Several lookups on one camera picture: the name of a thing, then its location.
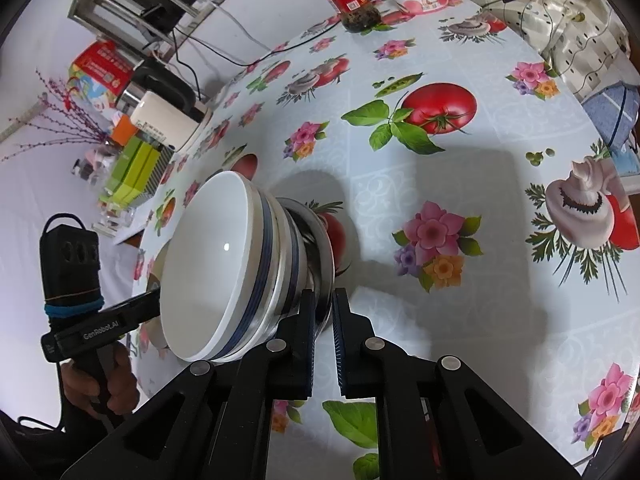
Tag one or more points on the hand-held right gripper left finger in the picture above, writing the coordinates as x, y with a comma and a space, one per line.
307, 340

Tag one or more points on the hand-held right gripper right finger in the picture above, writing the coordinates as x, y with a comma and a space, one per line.
340, 340

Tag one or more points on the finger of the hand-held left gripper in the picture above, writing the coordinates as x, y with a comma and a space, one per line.
145, 306

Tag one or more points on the beige plate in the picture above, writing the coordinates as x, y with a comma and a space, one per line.
154, 272

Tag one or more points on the white bowl with blue stripe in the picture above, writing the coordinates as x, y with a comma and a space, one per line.
286, 280
210, 270

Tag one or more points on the stainless steel bowl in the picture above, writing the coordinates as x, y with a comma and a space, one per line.
320, 260

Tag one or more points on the person's left hand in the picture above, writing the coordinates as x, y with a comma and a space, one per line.
80, 385

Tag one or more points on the blue rubber band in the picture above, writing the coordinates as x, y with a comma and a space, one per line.
72, 306

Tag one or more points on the clear glass jar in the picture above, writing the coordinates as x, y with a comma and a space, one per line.
112, 216

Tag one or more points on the olive green box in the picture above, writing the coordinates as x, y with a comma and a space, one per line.
122, 167

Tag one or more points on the lime green box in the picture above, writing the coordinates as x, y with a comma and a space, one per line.
136, 172
148, 177

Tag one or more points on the orange box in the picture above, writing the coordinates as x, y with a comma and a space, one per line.
124, 132

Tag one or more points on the purple flower branches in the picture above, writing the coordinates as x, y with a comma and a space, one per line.
75, 110

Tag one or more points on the white steel electric kettle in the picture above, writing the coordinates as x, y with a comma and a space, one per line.
160, 120

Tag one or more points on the red carton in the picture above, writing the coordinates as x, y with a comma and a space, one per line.
102, 67

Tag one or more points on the black power adapter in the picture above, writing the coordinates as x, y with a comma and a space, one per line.
156, 14

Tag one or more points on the blue checked cloth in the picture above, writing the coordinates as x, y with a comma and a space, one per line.
612, 110

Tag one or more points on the cream patterned curtain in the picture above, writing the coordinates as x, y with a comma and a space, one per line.
565, 35

